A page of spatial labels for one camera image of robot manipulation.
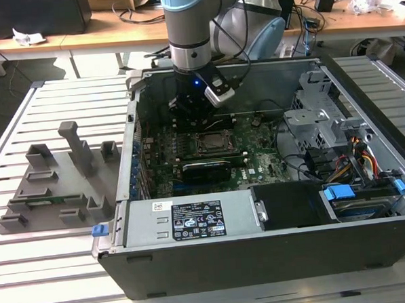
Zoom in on metal socket cover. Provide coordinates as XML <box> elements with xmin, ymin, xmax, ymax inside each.
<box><xmin>194</xmin><ymin>129</ymin><xmax>239</xmax><ymax>156</ymax></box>

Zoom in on CPU socket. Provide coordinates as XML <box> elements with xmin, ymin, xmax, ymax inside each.
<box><xmin>193</xmin><ymin>127</ymin><xmax>240</xmax><ymax>157</ymax></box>

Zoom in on black graphics card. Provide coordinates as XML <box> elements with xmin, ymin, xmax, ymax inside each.
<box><xmin>180</xmin><ymin>158</ymin><xmax>233</xmax><ymax>184</ymax></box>

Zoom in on wooden desk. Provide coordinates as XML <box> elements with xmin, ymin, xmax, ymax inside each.
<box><xmin>0</xmin><ymin>0</ymin><xmax>405</xmax><ymax>63</ymax></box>

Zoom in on green motherboard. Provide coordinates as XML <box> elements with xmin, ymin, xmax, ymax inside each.
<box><xmin>132</xmin><ymin>109</ymin><xmax>294</xmax><ymax>200</ymax></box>

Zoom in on white barcode sticker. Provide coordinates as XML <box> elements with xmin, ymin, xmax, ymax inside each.
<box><xmin>152</xmin><ymin>200</ymin><xmax>174</xmax><ymax>212</ymax></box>

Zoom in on metal drive cage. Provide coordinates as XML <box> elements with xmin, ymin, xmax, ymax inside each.
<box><xmin>281</xmin><ymin>66</ymin><xmax>373</xmax><ymax>155</ymax></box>

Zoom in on black desktop box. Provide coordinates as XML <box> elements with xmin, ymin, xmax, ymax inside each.
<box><xmin>281</xmin><ymin>0</ymin><xmax>298</xmax><ymax>31</ymax></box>

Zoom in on black label sticker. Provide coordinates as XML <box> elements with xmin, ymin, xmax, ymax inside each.
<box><xmin>170</xmin><ymin>199</ymin><xmax>227</xmax><ymax>242</ymax></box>

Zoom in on grey power supply unit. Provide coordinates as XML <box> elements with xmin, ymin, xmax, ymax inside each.
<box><xmin>118</xmin><ymin>188</ymin><xmax>263</xmax><ymax>250</ymax></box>

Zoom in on grey parts rack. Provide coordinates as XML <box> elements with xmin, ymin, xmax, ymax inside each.
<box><xmin>0</xmin><ymin>118</ymin><xmax>129</xmax><ymax>236</ymax></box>

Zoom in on small black box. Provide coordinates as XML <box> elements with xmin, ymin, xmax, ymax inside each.
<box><xmin>313</xmin><ymin>0</ymin><xmax>338</xmax><ymax>14</ymax></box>

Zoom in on black computer tower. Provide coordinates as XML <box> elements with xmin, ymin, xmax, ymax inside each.
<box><xmin>0</xmin><ymin>0</ymin><xmax>94</xmax><ymax>40</ymax></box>

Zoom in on crumpled white paper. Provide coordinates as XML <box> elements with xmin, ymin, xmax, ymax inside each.
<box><xmin>12</xmin><ymin>26</ymin><xmax>47</xmax><ymax>47</ymax></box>

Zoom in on green RAM stick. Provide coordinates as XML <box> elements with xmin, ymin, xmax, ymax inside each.
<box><xmin>25</xmin><ymin>197</ymin><xmax>66</xmax><ymax>206</ymax></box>

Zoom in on black grey PC case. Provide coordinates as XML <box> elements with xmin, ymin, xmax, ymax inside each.
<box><xmin>82</xmin><ymin>52</ymin><xmax>405</xmax><ymax>303</ymax></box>

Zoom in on hard disk in blue carrier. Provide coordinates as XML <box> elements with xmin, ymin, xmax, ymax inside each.
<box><xmin>318</xmin><ymin>180</ymin><xmax>397</xmax><ymax>224</ymax></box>

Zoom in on crumpled clear plastic bag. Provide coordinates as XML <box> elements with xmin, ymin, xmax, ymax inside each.
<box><xmin>346</xmin><ymin>0</ymin><xmax>398</xmax><ymax>16</ymax></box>

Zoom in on white box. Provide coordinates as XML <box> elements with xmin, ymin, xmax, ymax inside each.
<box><xmin>386</xmin><ymin>0</ymin><xmax>405</xmax><ymax>21</ymax></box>

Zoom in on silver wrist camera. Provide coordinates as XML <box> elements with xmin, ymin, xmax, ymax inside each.
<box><xmin>204</xmin><ymin>75</ymin><xmax>237</xmax><ymax>108</ymax></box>

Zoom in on grey case handle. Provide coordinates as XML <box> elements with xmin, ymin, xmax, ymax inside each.
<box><xmin>125</xmin><ymin>68</ymin><xmax>147</xmax><ymax>92</ymax></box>

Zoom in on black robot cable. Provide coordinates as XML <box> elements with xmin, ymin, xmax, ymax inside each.
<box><xmin>208</xmin><ymin>0</ymin><xmax>254</xmax><ymax>90</ymax></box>

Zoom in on yellow black wire bundle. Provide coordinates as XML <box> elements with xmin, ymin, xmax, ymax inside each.
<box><xmin>324</xmin><ymin>155</ymin><xmax>354</xmax><ymax>183</ymax></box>

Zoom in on red yellow power wires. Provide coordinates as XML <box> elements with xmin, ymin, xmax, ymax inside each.
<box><xmin>353</xmin><ymin>148</ymin><xmax>381</xmax><ymax>182</ymax></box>

